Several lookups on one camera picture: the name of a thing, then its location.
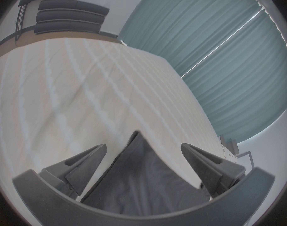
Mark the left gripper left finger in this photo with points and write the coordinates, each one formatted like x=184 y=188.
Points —
x=79 y=168

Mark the white printed pillow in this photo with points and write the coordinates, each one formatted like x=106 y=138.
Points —
x=229 y=153

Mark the black T-shirt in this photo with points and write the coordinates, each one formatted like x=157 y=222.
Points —
x=143 y=178

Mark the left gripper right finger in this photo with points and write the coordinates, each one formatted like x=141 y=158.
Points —
x=209 y=171

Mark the bed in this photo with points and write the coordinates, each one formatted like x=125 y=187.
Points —
x=75 y=90

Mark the grey bedside table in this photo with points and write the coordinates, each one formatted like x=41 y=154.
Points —
x=228 y=142

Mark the black chest of drawers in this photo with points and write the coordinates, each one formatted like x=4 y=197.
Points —
x=68 y=15

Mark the blue-green curtain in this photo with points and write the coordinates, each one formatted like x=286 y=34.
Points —
x=181 y=27
x=240 y=79

